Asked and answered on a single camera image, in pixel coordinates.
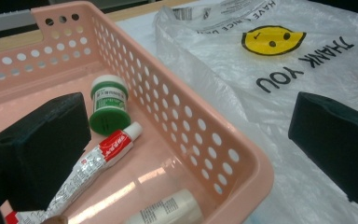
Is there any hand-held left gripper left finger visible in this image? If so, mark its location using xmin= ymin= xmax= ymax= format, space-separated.
xmin=0 ymin=91 xmax=92 ymax=212

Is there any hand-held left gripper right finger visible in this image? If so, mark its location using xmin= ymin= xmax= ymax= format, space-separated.
xmin=288 ymin=91 xmax=358 ymax=204

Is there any green and white jar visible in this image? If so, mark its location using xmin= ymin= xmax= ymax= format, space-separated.
xmin=89 ymin=74 xmax=132 ymax=136

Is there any red and white ointment tube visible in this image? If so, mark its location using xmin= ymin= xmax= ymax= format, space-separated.
xmin=5 ymin=121 xmax=144 ymax=224

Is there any pink perforated plastic basket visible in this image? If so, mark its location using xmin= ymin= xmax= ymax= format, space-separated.
xmin=0 ymin=0 xmax=275 ymax=224

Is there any clear smiley plastic bag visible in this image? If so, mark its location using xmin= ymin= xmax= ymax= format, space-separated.
xmin=153 ymin=0 xmax=358 ymax=224

